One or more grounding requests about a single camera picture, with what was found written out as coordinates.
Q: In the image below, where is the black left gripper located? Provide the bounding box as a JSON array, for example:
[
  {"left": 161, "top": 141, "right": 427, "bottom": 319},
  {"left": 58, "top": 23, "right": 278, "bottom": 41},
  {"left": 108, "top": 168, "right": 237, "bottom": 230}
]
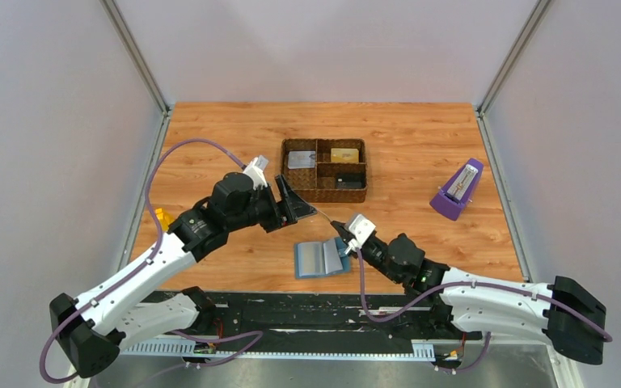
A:
[{"left": 227, "top": 174, "right": 318, "bottom": 233}]

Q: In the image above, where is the teal leather card holder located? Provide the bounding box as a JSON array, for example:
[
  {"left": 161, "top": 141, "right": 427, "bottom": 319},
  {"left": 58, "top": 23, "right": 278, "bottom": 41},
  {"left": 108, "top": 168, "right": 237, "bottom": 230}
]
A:
[{"left": 294, "top": 238, "right": 351, "bottom": 279}]

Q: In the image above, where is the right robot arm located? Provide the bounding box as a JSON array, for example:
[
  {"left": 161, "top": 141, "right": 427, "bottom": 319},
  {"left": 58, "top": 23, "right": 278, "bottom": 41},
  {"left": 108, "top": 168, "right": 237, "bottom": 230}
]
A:
[{"left": 330, "top": 214, "right": 612, "bottom": 365}]

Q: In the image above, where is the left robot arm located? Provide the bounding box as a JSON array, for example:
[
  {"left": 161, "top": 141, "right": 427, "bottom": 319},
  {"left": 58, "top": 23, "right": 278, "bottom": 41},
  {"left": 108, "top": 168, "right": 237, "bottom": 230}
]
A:
[{"left": 46, "top": 172, "right": 316, "bottom": 378}]

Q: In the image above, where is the silver card in basket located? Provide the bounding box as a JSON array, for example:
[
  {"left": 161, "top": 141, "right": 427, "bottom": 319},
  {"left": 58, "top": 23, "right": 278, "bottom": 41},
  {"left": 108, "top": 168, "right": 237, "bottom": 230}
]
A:
[{"left": 287, "top": 150, "right": 316, "bottom": 170}]

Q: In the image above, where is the black VIP card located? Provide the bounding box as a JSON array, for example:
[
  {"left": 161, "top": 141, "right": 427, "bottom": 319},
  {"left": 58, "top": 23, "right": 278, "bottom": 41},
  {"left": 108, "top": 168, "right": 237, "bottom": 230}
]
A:
[{"left": 336, "top": 177, "right": 364, "bottom": 190}]

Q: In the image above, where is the gold card in basket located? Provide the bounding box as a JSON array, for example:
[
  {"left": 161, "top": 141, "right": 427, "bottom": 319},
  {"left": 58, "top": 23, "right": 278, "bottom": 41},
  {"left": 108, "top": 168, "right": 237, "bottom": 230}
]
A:
[{"left": 330, "top": 148, "right": 361, "bottom": 163}]

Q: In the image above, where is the brown woven divided basket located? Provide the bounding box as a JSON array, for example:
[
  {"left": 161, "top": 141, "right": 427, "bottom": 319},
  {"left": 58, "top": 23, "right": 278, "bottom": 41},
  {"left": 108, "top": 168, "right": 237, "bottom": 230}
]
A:
[{"left": 280, "top": 138, "right": 369, "bottom": 203}]

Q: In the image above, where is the purple metronome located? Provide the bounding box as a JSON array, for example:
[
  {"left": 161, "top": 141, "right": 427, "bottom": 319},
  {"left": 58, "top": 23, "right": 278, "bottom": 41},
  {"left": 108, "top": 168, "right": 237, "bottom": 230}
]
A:
[{"left": 429, "top": 158, "right": 484, "bottom": 221}]

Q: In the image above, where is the yellow toy block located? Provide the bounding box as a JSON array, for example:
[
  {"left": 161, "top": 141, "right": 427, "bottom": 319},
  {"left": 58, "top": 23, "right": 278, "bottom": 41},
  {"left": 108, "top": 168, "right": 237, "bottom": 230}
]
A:
[{"left": 155, "top": 208, "right": 175, "bottom": 233}]

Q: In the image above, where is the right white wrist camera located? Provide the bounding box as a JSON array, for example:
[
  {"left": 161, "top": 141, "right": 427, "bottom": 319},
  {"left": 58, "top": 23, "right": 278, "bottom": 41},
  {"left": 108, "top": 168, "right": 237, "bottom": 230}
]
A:
[{"left": 344, "top": 213, "right": 376, "bottom": 255}]

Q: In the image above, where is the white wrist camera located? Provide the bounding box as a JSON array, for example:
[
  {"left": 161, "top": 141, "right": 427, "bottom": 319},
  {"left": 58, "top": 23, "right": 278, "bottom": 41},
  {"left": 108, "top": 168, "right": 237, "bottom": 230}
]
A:
[
  {"left": 243, "top": 155, "right": 268, "bottom": 189},
  {"left": 344, "top": 213, "right": 376, "bottom": 255}
]

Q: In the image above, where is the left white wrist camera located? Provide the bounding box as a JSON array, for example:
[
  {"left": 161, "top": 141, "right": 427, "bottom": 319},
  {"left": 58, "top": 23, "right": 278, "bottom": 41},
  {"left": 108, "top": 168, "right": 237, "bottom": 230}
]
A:
[{"left": 243, "top": 155, "right": 268, "bottom": 189}]

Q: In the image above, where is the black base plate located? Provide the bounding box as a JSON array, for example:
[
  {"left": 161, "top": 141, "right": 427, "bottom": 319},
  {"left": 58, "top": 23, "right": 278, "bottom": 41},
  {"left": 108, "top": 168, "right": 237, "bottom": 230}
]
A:
[{"left": 161, "top": 290, "right": 484, "bottom": 356}]

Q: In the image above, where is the white slotted cable duct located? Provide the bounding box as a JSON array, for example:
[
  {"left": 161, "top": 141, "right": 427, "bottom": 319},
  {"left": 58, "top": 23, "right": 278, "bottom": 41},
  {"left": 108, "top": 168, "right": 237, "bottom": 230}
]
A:
[{"left": 120, "top": 335, "right": 436, "bottom": 362}]

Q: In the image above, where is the aluminium frame rail right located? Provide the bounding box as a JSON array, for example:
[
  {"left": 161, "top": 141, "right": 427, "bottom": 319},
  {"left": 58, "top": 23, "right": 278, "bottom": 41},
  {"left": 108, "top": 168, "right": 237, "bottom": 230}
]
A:
[{"left": 475, "top": 0, "right": 585, "bottom": 388}]

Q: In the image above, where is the aluminium frame rail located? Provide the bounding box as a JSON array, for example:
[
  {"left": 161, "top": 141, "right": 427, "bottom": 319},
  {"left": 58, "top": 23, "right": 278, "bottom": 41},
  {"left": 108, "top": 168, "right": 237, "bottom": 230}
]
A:
[
  {"left": 475, "top": 0, "right": 585, "bottom": 388},
  {"left": 64, "top": 0, "right": 173, "bottom": 388}
]

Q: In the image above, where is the aluminium frame rail left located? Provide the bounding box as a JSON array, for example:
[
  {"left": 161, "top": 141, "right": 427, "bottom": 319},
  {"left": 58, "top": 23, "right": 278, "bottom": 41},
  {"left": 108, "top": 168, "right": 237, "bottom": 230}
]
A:
[{"left": 64, "top": 0, "right": 173, "bottom": 388}]

